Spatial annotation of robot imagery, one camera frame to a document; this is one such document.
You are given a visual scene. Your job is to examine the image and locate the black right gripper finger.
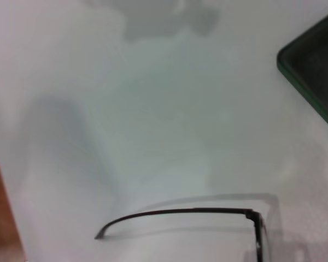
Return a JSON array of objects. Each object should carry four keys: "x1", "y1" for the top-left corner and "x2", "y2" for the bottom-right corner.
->
[{"x1": 0, "y1": 152, "x2": 27, "y2": 262}]

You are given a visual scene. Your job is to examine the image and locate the black glasses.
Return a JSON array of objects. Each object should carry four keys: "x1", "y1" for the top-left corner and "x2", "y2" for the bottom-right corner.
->
[{"x1": 94, "y1": 207, "x2": 270, "y2": 262}]

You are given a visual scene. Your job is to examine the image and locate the green glasses case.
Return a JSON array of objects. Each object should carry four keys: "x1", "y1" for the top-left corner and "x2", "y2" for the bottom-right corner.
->
[{"x1": 276, "y1": 9, "x2": 328, "y2": 136}]

